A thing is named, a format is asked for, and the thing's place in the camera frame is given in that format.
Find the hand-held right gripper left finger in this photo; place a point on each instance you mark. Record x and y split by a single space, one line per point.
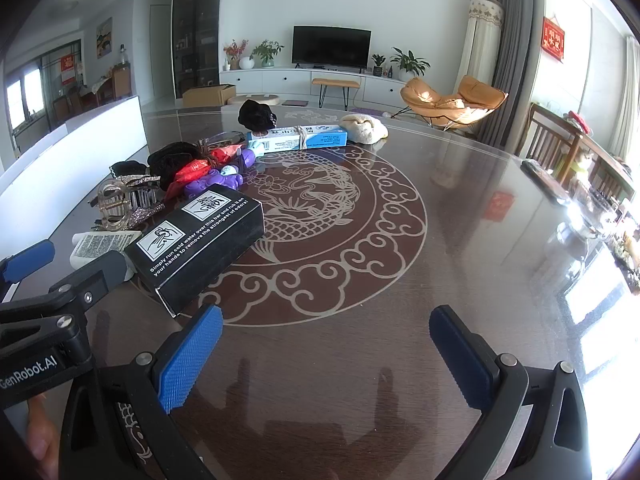
192 360

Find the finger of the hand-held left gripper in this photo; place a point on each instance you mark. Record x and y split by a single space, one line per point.
100 280
30 261

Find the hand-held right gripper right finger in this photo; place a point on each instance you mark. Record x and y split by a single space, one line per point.
460 360

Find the white printed tube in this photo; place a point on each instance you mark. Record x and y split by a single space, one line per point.
100 246

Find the red snack packet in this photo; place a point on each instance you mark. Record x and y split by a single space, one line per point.
192 172

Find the purple flower toy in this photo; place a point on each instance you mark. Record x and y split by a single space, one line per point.
210 182

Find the brown patterned glass desktop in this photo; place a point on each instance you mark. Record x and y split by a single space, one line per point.
400 285

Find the person's left hand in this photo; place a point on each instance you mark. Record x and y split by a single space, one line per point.
41 435

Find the rhinestone hair clip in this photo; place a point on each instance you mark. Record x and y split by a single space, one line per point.
145 212

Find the clear amber hair claw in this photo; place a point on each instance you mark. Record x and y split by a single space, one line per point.
111 191

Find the black printed cardboard box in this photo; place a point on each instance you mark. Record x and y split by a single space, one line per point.
200 250

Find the small black scrunchie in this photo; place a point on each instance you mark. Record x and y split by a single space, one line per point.
127 167

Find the white board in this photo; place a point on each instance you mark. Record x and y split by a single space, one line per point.
75 145

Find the large black plush scrunchie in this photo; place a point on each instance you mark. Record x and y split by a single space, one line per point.
172 157

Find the wooden sideboard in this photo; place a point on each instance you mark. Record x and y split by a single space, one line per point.
121 82

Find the dark remote control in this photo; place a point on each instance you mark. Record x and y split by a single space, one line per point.
537 170

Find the clear bottle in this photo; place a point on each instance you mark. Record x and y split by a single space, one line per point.
121 54

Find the black plush hat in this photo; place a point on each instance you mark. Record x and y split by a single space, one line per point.
256 115

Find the beige round floor cushion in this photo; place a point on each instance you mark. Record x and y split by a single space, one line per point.
252 99

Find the white door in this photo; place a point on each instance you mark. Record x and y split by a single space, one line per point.
161 50

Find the wooden chair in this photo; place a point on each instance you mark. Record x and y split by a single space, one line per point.
550 135

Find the cream plush cloth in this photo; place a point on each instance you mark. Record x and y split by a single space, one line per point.
362 127

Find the blue toothpaste box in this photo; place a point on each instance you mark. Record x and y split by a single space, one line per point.
320 137

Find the white round vase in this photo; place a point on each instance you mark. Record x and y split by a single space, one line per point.
246 62

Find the dark flat board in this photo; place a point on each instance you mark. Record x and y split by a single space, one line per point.
295 104

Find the red flower plant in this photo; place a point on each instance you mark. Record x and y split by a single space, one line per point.
235 50

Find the purple round rug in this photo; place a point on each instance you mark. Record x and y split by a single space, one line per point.
365 110

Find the orange lounge chair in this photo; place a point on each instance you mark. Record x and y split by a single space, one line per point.
475 92

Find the white television cabinet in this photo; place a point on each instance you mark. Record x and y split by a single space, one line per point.
280 80

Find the dark glass cabinet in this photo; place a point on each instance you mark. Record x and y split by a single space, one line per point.
197 25

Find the green potted plant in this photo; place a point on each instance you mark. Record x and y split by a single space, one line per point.
267 50

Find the large leafy potted plant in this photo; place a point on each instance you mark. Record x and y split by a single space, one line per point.
410 62

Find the wooden bench with metal legs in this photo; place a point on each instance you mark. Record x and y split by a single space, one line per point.
335 82

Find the small potted plant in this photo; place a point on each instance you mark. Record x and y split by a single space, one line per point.
378 62

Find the white sheer curtain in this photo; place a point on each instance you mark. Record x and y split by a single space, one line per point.
627 100

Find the covered standing air conditioner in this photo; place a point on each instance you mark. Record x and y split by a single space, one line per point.
480 40

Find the black television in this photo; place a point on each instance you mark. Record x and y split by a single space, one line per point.
330 45

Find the grey curtain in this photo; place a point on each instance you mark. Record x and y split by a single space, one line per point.
515 35

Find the framed wall painting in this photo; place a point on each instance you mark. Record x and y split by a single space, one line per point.
104 35

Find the red wall hanging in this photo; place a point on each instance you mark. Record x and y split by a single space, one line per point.
554 39

